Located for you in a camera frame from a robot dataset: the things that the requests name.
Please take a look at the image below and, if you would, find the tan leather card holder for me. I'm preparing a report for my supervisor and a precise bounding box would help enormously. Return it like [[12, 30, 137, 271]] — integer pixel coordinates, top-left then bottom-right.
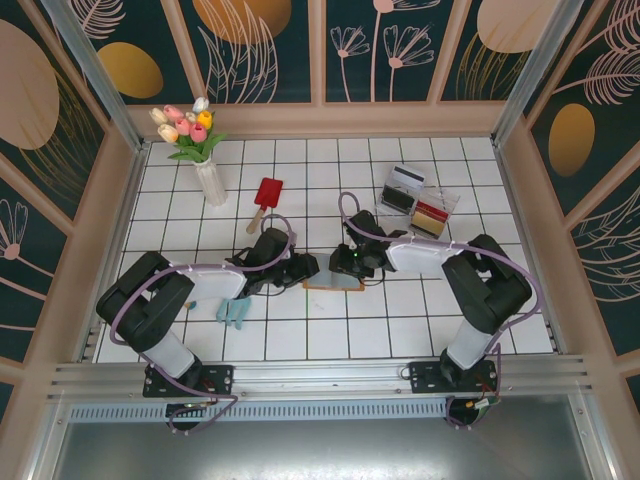
[[302, 253, 366, 294]]

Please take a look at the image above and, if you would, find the black credit card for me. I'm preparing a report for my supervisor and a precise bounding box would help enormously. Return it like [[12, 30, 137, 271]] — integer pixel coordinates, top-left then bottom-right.
[[380, 183, 416, 212]]

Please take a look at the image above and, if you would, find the gold credit card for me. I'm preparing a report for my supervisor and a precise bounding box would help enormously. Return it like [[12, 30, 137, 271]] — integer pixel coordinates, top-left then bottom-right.
[[409, 212, 445, 238]]

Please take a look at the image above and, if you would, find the white card with magnetic stripe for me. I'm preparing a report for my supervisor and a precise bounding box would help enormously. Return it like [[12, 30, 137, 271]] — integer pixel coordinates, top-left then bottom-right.
[[389, 164, 426, 192]]

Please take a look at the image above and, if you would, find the clear acrylic card box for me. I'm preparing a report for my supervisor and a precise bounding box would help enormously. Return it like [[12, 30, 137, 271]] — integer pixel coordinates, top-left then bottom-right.
[[378, 172, 460, 242]]

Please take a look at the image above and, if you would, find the red toy shovel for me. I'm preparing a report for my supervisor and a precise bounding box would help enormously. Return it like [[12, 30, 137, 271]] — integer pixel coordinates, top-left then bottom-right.
[[245, 177, 285, 235]]

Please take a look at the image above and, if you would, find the light blue toy rake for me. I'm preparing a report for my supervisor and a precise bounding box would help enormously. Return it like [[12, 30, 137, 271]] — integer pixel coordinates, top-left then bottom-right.
[[215, 295, 253, 331]]

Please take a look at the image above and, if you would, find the white ribbed vase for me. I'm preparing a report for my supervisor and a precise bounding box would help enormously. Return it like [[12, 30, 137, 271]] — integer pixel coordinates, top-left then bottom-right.
[[193, 158, 229, 207]]

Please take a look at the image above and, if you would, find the artificial tulip bouquet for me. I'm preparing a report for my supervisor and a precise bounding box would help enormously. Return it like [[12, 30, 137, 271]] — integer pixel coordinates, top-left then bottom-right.
[[148, 96, 229, 164]]

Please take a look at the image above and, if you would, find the small green circuit board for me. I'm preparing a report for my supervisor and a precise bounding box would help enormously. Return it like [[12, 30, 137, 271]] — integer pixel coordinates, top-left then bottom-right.
[[464, 392, 501, 419]]

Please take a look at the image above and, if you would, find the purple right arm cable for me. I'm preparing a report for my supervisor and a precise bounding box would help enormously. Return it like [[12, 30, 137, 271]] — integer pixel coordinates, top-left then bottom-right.
[[338, 191, 545, 432]]

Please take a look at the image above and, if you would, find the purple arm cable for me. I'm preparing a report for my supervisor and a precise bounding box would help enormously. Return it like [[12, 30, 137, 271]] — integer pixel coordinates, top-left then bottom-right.
[[110, 213, 297, 434], [338, 191, 545, 432]]

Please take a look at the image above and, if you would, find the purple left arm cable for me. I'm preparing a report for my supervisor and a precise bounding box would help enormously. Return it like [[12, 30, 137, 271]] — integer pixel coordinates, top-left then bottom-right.
[[110, 213, 297, 434]]

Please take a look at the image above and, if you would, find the aluminium mounting rail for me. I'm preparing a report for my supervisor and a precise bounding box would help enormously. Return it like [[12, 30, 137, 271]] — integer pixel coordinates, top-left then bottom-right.
[[47, 354, 596, 402]]

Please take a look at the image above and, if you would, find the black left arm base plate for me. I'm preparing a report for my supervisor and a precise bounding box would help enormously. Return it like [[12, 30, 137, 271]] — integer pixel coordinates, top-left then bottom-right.
[[143, 363, 235, 399]]

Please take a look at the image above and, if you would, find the slotted grey cable tray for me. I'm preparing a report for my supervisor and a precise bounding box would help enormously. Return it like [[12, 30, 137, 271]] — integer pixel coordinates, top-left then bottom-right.
[[67, 398, 450, 422]]

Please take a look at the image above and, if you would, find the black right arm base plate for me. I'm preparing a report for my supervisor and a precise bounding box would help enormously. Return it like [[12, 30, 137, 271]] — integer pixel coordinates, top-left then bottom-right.
[[408, 359, 501, 397]]

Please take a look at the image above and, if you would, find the aluminium frame post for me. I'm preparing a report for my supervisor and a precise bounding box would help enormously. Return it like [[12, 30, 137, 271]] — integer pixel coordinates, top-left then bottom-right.
[[491, 0, 585, 147], [42, 0, 147, 152]]

